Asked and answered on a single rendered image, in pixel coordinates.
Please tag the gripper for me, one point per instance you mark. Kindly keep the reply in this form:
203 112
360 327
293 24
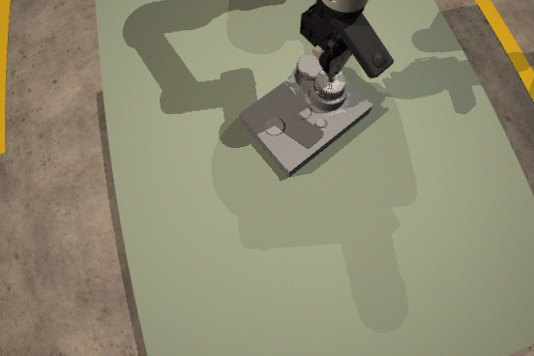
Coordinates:
315 24

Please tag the grey toothed gear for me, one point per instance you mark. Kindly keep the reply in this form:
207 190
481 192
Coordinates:
330 89

